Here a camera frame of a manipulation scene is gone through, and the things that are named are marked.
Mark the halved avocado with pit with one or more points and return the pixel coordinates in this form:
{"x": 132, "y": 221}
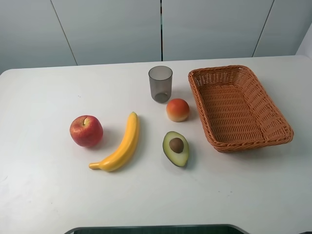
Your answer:
{"x": 176, "y": 148}

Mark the orange round bread bun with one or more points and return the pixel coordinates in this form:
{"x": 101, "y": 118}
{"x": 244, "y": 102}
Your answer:
{"x": 177, "y": 110}

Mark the red apple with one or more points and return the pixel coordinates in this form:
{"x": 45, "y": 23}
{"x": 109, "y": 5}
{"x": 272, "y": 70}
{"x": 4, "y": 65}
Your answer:
{"x": 86, "y": 131}

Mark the brown wicker basket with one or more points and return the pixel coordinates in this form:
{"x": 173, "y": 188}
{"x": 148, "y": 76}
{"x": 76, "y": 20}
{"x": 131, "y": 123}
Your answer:
{"x": 235, "y": 110}

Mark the yellow banana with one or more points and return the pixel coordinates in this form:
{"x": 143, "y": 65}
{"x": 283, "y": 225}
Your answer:
{"x": 125, "y": 150}

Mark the grey translucent plastic cup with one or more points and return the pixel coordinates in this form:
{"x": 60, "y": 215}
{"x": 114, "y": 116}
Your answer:
{"x": 160, "y": 79}

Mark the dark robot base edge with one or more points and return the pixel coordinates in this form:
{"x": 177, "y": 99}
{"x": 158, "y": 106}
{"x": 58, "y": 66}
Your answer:
{"x": 169, "y": 229}

